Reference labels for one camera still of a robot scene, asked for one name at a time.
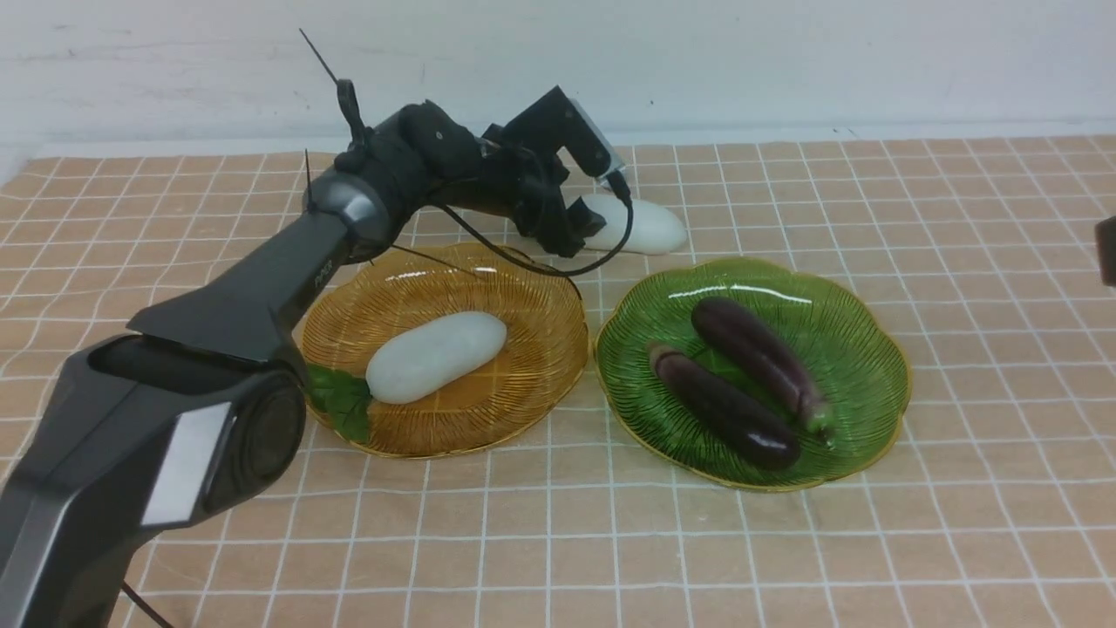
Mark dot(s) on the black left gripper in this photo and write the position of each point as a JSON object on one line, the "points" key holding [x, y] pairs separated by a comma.
{"points": [[481, 174]]}

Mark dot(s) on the white radish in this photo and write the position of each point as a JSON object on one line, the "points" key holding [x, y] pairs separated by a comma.
{"points": [[407, 368], [656, 230]]}

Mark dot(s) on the purple eggplant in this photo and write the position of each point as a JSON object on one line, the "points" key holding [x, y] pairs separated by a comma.
{"points": [[749, 429], [743, 337]]}

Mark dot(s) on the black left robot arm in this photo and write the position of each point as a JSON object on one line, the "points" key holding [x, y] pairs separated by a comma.
{"points": [[200, 406]]}

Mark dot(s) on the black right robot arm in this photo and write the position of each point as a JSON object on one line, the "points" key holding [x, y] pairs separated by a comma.
{"points": [[1105, 243]]}

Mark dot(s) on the amber ribbed glass plate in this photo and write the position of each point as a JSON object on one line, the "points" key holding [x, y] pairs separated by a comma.
{"points": [[546, 349]]}

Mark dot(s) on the green ribbed glass plate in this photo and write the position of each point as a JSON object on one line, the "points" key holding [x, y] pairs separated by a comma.
{"points": [[863, 373]]}

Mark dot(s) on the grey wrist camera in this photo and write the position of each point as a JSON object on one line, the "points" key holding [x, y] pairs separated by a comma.
{"points": [[556, 122]]}

